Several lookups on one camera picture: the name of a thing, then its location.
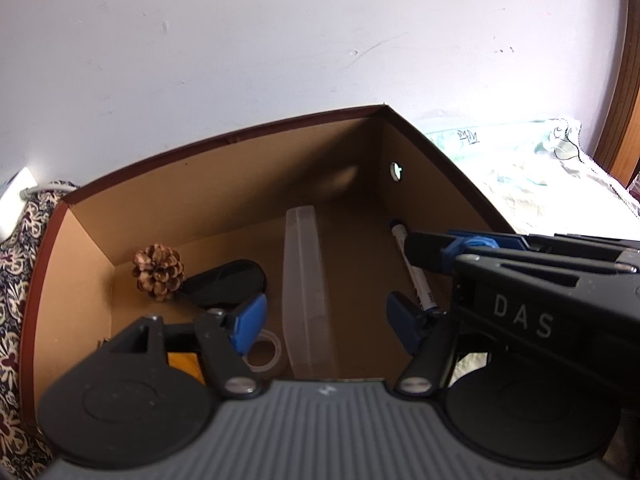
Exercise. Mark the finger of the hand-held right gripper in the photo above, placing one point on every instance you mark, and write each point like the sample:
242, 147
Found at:
425, 252

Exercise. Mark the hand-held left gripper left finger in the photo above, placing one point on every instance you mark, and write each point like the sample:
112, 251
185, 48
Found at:
249, 321

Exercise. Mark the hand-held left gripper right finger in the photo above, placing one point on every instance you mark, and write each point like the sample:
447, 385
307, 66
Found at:
402, 321

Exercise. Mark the white marker pen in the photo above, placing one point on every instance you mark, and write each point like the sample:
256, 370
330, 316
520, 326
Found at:
419, 280

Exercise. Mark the brown cardboard box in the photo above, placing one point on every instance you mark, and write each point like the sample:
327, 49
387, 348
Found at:
225, 200

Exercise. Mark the small clear tape roll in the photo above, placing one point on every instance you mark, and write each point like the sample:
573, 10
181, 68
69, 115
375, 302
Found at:
274, 355

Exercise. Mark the black oval case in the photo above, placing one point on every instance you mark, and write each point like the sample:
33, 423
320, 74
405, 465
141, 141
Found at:
227, 280

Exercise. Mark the yellow object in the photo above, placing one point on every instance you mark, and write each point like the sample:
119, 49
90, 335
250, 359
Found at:
182, 364

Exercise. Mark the brown pine cone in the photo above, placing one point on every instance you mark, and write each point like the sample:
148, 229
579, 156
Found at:
158, 272

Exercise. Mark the pale printed bed sheet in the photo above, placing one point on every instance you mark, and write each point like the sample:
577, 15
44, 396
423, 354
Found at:
540, 185

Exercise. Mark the floral patterned cloth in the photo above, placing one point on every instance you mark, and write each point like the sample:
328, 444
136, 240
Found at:
17, 280

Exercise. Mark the white device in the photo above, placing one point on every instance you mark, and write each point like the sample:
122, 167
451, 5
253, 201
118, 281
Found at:
12, 200

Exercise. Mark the wooden door frame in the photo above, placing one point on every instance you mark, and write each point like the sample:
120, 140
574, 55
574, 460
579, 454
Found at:
622, 100

